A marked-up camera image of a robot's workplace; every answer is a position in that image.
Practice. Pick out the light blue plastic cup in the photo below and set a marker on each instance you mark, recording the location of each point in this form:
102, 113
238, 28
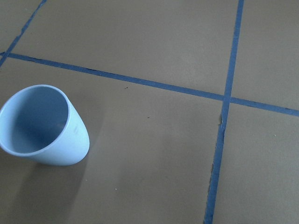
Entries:
40, 123

